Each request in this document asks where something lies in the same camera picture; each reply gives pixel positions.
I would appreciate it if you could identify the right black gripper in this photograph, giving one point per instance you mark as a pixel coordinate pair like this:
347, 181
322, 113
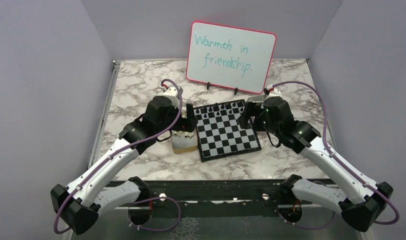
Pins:
254, 109

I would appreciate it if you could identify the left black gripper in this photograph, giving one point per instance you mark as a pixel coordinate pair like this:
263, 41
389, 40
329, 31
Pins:
188, 124

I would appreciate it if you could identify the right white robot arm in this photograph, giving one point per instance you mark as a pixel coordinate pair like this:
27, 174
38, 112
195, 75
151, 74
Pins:
358, 199

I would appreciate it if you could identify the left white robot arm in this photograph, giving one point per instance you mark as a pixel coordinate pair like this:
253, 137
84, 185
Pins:
79, 204

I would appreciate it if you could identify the gold tin with white pieces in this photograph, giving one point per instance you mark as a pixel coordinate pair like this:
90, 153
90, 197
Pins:
183, 142

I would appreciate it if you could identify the empty silver metal tin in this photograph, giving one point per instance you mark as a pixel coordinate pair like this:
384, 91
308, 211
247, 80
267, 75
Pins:
257, 99

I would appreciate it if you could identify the black and white chessboard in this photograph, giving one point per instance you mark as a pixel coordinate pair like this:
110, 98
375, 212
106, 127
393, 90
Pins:
219, 134

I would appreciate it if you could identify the white board with pink frame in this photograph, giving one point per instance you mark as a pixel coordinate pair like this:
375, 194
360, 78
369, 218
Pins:
229, 57

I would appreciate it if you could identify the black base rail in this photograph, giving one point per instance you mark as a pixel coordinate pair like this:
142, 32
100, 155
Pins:
209, 198

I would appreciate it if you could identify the aluminium frame rail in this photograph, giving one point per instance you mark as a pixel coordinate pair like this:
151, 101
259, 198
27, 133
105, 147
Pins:
104, 114

